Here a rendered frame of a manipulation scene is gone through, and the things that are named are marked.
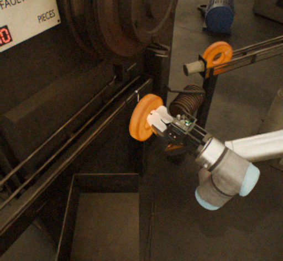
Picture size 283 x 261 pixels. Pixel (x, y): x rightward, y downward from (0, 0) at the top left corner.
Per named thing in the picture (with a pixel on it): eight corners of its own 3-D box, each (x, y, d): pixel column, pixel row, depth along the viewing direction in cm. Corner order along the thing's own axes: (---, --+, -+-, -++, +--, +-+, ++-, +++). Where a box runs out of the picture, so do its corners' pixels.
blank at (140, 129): (125, 115, 76) (135, 120, 75) (153, 83, 84) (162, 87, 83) (131, 146, 88) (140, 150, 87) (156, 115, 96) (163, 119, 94)
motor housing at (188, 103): (161, 161, 174) (167, 99, 136) (177, 140, 187) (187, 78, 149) (179, 170, 169) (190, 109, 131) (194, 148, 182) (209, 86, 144)
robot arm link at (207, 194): (216, 184, 94) (235, 166, 86) (220, 215, 86) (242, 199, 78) (192, 178, 93) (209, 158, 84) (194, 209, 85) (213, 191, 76)
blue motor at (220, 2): (200, 36, 295) (206, 4, 271) (205, 14, 334) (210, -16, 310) (229, 39, 289) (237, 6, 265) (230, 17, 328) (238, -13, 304)
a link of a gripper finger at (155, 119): (148, 100, 80) (173, 118, 78) (143, 112, 85) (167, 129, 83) (142, 106, 78) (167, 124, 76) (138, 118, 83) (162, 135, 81)
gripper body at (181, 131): (181, 107, 79) (215, 131, 77) (172, 123, 86) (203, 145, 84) (168, 123, 75) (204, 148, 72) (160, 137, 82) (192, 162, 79)
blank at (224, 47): (208, 73, 142) (211, 77, 139) (196, 56, 131) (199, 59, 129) (233, 54, 138) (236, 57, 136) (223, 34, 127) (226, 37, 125)
